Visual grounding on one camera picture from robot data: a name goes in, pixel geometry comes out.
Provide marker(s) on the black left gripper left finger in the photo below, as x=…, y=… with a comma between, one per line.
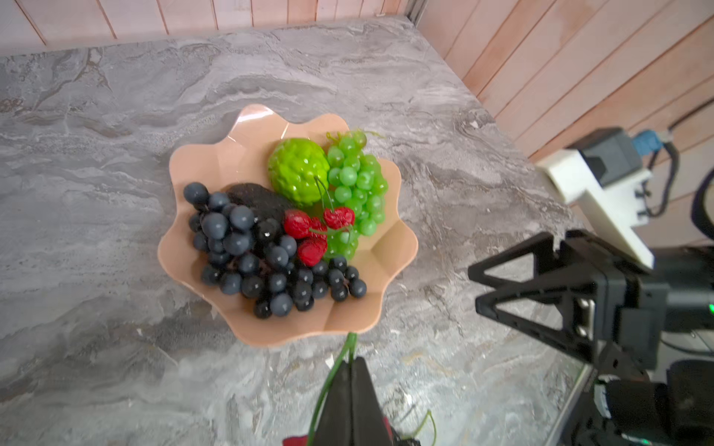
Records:
x=335, y=427

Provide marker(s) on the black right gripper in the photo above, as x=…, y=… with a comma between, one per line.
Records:
x=602, y=294

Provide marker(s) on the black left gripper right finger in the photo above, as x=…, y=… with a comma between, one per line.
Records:
x=369, y=426

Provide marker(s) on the red cherry pair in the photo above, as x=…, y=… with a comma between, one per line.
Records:
x=337, y=219
x=348, y=354
x=311, y=240

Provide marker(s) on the dark purple grape bunch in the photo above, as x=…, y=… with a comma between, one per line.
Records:
x=255, y=258

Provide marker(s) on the dark fake avocado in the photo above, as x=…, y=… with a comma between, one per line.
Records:
x=265, y=203

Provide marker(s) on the green grape bunch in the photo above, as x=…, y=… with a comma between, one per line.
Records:
x=355, y=180

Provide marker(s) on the bumpy green fake fruit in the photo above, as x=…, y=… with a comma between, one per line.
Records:
x=297, y=169

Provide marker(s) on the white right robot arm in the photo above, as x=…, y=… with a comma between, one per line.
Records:
x=620, y=404

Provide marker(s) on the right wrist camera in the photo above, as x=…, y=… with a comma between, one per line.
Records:
x=603, y=174

